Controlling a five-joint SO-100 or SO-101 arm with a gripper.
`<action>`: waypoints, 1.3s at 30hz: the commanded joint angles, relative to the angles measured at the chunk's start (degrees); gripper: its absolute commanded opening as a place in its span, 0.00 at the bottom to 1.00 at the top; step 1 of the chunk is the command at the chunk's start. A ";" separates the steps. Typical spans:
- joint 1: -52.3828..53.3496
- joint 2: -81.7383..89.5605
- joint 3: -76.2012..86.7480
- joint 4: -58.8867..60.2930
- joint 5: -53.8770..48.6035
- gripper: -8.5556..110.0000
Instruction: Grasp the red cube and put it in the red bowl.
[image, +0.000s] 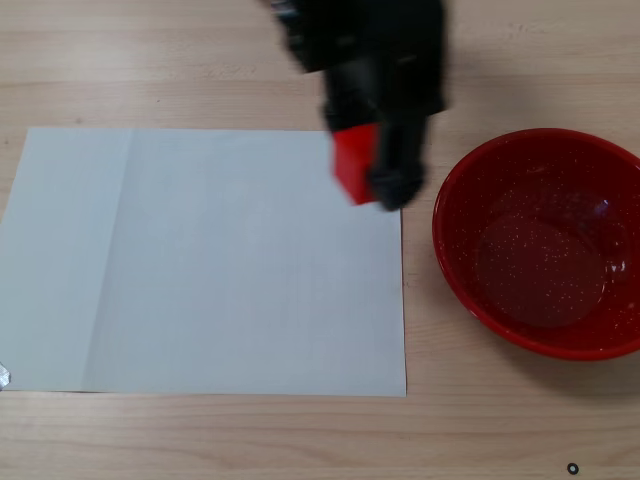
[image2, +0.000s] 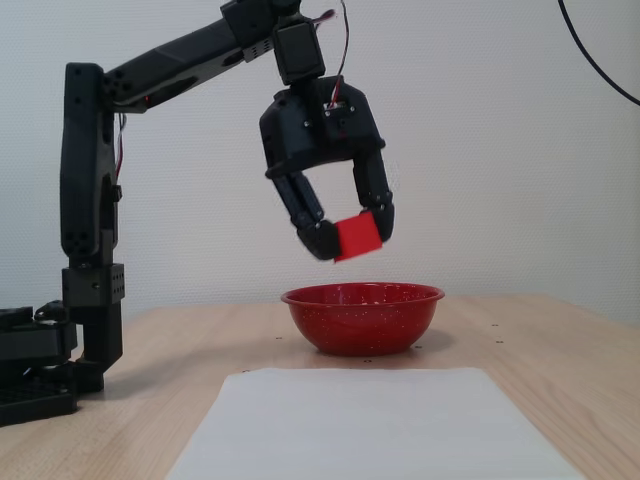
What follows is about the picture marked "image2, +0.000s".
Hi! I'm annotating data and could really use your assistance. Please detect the red cube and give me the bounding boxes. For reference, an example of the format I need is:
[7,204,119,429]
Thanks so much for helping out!
[332,210,385,264]

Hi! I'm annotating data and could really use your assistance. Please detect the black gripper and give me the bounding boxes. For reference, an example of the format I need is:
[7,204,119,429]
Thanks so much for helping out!
[258,75,395,260]

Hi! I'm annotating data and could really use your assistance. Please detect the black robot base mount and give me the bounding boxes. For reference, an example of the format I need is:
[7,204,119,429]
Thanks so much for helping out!
[0,299,81,429]

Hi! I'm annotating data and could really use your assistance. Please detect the red speckled enamel bowl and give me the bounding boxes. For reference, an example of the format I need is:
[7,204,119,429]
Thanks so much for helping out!
[280,282,446,357]

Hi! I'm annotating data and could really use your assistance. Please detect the red white gripper servo cable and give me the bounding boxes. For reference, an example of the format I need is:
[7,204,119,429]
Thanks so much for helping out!
[319,0,352,109]

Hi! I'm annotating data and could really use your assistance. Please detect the white paper sheet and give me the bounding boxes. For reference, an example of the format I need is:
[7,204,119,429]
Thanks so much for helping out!
[164,367,587,480]

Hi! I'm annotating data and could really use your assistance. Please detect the black wall cable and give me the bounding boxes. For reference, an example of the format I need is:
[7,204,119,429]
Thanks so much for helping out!
[557,0,640,107]

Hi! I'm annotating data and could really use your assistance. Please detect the thin red arm wire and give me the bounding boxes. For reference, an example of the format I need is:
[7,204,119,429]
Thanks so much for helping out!
[113,112,129,181]

